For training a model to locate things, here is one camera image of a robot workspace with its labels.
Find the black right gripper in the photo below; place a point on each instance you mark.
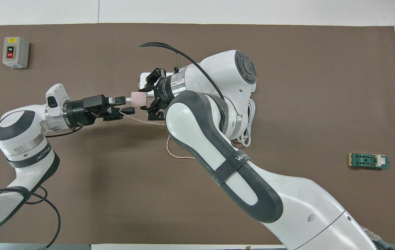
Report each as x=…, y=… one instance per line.
x=161, y=93

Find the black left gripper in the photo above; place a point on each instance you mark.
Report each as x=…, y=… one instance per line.
x=86, y=109

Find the pink charger plug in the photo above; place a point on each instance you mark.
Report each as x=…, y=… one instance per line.
x=137, y=99

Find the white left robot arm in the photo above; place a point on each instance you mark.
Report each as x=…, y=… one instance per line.
x=20, y=139

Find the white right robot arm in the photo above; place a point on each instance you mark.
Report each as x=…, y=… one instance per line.
x=218, y=152

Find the white power strip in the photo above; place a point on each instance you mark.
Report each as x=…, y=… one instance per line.
x=143, y=77

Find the brown table mat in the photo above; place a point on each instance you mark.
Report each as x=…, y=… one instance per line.
x=114, y=201

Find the grey push-button switch box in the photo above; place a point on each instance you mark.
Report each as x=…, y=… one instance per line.
x=15, y=52

